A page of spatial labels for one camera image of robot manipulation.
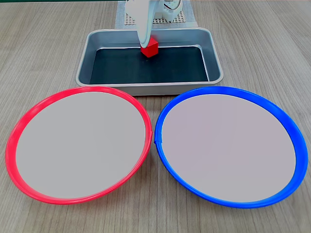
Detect red cube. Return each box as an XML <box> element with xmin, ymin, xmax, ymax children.
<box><xmin>140</xmin><ymin>36</ymin><xmax>159</xmax><ymax>58</ymax></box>

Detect black tray mat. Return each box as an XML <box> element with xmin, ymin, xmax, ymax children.
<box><xmin>89</xmin><ymin>46</ymin><xmax>210</xmax><ymax>85</ymax></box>

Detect steel tray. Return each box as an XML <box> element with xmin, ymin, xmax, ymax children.
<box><xmin>75</xmin><ymin>27</ymin><xmax>225</xmax><ymax>97</ymax></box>

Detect grey textured base pad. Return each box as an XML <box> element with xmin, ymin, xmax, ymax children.
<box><xmin>114</xmin><ymin>0</ymin><xmax>198</xmax><ymax>30</ymax></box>

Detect red rimmed white plate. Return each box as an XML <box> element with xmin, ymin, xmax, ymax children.
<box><xmin>5</xmin><ymin>85</ymin><xmax>154</xmax><ymax>205</ymax></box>

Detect blue rimmed white plate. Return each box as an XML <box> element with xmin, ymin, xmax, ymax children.
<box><xmin>154</xmin><ymin>85</ymin><xmax>309</xmax><ymax>209</ymax></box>

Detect pale perforated base plate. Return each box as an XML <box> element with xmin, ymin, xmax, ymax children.
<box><xmin>124</xmin><ymin>9</ymin><xmax>189</xmax><ymax>26</ymax></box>

